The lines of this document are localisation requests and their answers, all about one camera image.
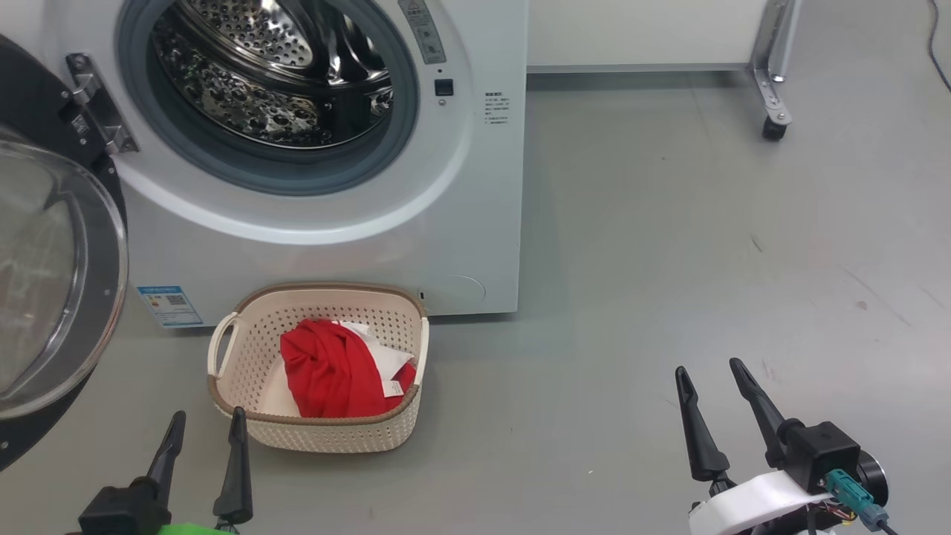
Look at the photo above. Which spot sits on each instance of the white cabinet panel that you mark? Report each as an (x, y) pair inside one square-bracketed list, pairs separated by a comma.
[(639, 30)]

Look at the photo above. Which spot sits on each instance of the blue energy label sticker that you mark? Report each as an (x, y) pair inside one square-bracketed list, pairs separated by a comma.
[(171, 306)]

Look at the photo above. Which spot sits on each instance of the silver metal cabinet leg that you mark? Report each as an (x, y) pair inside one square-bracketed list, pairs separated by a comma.
[(773, 74)]

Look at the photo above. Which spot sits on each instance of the black caster wheel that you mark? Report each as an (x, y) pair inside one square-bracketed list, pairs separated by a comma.
[(774, 128)]

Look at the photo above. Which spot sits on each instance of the black round glass washer door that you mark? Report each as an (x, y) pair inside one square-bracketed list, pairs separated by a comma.
[(44, 297)]

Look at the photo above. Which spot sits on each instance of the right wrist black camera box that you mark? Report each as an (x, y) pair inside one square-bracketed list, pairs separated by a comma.
[(821, 453)]

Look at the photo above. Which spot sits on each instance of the red garment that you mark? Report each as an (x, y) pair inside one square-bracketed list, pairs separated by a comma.
[(327, 371)]

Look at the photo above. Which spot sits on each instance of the cream perforated laundry basket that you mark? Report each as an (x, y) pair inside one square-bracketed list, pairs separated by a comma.
[(252, 357)]

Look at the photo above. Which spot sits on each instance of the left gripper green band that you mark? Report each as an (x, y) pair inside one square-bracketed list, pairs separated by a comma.
[(193, 530)]

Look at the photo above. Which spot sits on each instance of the right gripper black motor cylinder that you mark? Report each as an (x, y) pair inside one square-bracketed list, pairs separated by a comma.
[(875, 475)]

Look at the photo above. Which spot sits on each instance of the white front-load washing machine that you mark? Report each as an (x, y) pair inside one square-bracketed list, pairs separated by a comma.
[(483, 223)]

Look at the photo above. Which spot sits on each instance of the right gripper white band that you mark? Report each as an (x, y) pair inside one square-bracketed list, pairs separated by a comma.
[(750, 505)]

